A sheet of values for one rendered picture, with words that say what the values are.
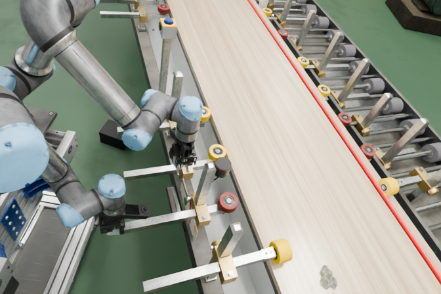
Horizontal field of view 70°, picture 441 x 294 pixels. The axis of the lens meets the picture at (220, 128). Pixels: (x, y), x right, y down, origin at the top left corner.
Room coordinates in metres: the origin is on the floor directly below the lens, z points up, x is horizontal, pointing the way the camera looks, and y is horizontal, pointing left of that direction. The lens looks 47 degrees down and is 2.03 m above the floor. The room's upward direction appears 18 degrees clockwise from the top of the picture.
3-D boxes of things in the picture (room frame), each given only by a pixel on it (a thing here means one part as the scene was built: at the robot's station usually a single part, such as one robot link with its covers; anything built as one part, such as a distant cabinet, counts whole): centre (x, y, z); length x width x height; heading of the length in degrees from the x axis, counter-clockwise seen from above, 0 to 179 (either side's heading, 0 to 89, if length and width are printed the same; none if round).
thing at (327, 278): (0.50, -0.55, 0.91); 0.09 x 0.07 x 0.02; 4
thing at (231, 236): (0.45, -0.14, 0.93); 0.04 x 0.04 x 0.48; 31
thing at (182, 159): (0.69, 0.10, 1.15); 0.09 x 0.08 x 0.12; 31
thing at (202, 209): (0.64, -0.02, 0.85); 0.14 x 0.06 x 0.05; 31
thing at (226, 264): (0.43, -0.15, 0.95); 0.14 x 0.06 x 0.05; 31
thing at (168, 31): (1.31, 0.38, 1.18); 0.07 x 0.07 x 0.08; 31
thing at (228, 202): (0.68, -0.12, 0.85); 0.08 x 0.08 x 0.11
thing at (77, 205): (0.39, 0.33, 1.12); 0.11 x 0.11 x 0.08; 54
